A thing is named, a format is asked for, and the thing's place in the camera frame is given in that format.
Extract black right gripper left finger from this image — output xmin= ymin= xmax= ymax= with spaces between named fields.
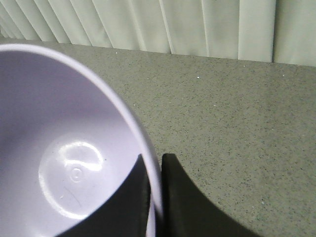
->
xmin=60 ymin=155 xmax=151 ymax=237

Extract purple plastic bowl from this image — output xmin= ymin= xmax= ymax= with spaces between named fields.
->
xmin=0 ymin=44 xmax=163 ymax=237

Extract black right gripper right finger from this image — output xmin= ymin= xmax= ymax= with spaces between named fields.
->
xmin=161 ymin=154 xmax=257 ymax=237

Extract white curtain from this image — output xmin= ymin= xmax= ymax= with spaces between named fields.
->
xmin=0 ymin=0 xmax=316 ymax=66

